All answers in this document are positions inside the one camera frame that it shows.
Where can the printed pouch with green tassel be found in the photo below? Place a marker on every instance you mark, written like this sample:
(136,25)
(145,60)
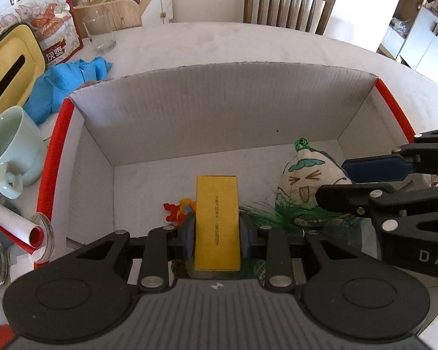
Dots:
(306,178)

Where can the blue cloth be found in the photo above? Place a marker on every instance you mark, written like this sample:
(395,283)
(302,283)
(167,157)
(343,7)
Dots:
(65,80)

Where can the drinking glass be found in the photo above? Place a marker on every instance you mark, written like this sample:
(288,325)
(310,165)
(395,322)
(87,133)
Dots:
(99,32)

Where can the clear plastic cup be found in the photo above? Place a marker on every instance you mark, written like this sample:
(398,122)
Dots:
(48,237)

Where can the rolled white paper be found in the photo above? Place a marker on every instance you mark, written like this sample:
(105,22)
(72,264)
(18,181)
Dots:
(11,222)

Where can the yellow tissue box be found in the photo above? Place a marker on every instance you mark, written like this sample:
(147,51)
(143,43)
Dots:
(18,43)

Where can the red white cardboard box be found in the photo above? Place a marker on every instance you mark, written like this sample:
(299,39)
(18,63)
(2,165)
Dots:
(222,109)

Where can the mint green mug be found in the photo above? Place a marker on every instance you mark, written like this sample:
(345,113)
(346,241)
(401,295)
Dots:
(18,146)

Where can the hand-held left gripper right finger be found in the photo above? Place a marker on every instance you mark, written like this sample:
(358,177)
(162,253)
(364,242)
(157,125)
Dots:
(245,237)

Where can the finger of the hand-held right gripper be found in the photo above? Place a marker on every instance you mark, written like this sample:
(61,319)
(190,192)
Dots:
(379,167)
(346,197)

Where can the orange toy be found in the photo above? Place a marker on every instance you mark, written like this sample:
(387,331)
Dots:
(177,209)

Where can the printed snack bag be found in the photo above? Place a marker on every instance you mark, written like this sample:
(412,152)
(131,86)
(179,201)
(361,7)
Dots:
(40,7)

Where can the white wooden wall cabinet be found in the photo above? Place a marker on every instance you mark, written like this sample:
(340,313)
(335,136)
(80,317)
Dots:
(430,43)

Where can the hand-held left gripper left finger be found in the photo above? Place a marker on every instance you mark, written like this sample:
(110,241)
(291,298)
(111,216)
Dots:
(188,237)

